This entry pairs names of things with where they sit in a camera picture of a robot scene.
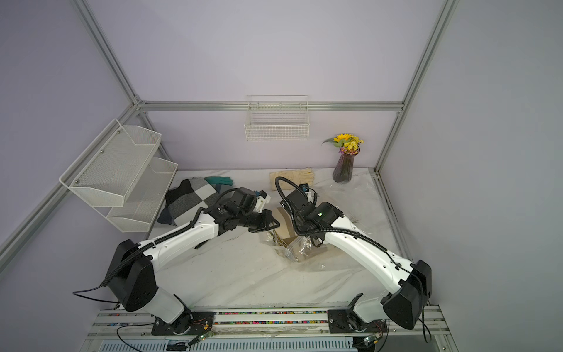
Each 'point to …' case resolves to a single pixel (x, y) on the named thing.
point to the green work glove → (219, 180)
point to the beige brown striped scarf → (285, 233)
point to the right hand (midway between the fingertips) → (309, 219)
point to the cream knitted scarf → (303, 249)
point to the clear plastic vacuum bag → (269, 238)
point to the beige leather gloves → (300, 176)
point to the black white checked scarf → (182, 203)
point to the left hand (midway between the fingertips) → (277, 226)
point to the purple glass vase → (344, 167)
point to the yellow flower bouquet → (347, 144)
